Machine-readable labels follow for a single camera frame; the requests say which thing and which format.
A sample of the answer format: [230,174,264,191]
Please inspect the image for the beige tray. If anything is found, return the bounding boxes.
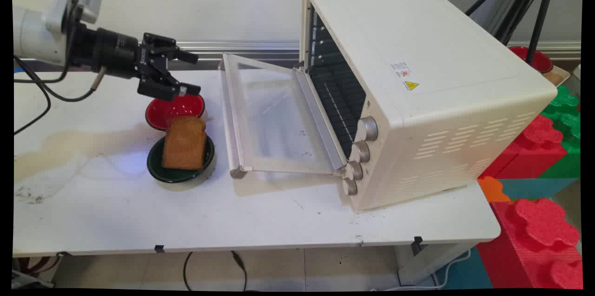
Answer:
[542,65,571,87]

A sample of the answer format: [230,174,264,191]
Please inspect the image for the black tripod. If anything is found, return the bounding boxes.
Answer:
[465,0,560,65]

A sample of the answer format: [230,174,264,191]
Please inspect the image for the dark green bowl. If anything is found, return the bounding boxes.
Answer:
[147,134,215,184]

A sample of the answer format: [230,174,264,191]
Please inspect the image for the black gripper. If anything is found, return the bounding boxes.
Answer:
[70,23,202,102]

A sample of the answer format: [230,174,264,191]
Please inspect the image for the orange foam block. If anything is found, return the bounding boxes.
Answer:
[477,176,511,204]

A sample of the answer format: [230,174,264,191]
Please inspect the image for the green foam block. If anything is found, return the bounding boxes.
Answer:
[538,85,582,179]

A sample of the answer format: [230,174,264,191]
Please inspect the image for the large red foam block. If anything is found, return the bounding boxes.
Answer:
[476,198,583,289]

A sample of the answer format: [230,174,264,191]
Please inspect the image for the cream toaster oven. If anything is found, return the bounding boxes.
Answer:
[297,0,558,213]

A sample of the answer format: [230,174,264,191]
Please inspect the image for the teal foam block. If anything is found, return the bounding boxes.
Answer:
[497,178,579,200]

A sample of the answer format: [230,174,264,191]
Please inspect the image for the white table leg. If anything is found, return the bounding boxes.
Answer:
[394,241,479,286]

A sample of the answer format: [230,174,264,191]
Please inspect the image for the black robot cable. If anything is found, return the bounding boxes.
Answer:
[13,54,105,136]

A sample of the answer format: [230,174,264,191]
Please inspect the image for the white floor cable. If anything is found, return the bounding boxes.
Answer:
[370,249,472,291]

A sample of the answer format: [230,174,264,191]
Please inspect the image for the black floor cable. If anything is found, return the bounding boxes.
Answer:
[183,251,248,292]

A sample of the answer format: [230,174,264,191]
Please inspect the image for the brown toast slice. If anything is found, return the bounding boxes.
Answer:
[162,116,208,171]

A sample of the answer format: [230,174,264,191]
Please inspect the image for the glass oven door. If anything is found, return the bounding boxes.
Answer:
[218,53,348,179]

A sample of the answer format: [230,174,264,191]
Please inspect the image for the red bowl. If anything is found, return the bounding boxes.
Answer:
[145,93,205,131]
[508,46,554,73]

